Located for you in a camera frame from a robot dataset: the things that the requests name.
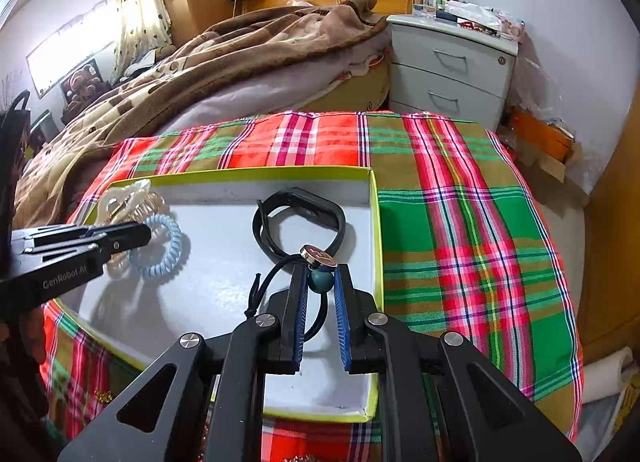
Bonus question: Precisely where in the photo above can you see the wooden wardrobe door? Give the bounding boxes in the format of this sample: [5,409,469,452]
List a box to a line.
[580,92,640,368]

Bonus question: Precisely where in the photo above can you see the orange cardboard box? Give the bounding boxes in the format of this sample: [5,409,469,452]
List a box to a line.
[507,107,576,178]

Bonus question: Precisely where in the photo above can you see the clear plastic bag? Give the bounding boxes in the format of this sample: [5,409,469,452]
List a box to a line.
[515,57,601,128]

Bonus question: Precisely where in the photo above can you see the dotted curtain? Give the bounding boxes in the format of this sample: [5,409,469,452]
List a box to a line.
[112,0,173,85]

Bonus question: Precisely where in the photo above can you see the black bracelet with cord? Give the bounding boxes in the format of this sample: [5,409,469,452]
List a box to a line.
[252,187,347,263]

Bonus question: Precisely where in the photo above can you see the window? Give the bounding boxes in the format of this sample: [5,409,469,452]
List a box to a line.
[25,0,118,93]

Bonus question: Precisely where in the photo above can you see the white paper roll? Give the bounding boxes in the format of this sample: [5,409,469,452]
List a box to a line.
[582,347,633,400]

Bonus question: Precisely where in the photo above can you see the grey nightstand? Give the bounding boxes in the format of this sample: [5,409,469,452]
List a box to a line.
[387,13,518,133]

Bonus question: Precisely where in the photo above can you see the black hair tie teal bead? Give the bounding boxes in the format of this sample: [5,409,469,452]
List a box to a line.
[244,243,342,357]

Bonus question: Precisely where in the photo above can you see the white hair claw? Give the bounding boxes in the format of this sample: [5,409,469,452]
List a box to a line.
[95,179,153,228]

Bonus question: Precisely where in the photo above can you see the yellow-green cardboard box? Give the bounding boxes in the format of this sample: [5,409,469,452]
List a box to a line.
[52,167,385,424]

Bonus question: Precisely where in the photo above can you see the blue spiral hair tie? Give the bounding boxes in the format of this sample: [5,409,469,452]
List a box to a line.
[127,214,193,277]

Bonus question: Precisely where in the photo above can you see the brown patterned blanket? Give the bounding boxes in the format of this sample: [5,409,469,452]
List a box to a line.
[15,0,391,228]

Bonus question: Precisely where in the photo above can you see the brown plush toys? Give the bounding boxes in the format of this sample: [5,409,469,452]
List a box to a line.
[60,59,112,118]

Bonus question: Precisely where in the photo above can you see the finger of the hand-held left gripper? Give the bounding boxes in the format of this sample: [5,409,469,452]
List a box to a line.
[11,222,152,250]
[27,236,152,269]

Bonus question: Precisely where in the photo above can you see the beige woven hair claw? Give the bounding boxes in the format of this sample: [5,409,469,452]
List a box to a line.
[102,192,168,274]

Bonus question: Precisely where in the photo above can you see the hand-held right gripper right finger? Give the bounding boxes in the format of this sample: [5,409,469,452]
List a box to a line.
[335,263,583,462]

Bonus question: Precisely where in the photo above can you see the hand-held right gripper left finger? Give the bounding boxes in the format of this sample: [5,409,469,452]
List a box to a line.
[57,263,308,462]

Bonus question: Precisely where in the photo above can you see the pink printed packet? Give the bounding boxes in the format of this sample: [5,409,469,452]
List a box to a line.
[500,17,526,43]

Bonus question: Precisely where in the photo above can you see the white plastic bag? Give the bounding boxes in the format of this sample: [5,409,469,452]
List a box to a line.
[445,0,501,30]

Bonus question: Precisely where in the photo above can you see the red bead bracelet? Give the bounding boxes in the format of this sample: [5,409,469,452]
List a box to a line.
[460,19,498,36]

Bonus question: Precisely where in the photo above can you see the red green plaid cloth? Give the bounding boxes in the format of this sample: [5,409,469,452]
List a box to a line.
[40,111,585,462]

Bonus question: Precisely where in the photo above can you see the black bag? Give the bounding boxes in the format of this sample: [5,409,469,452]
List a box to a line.
[0,91,32,243]

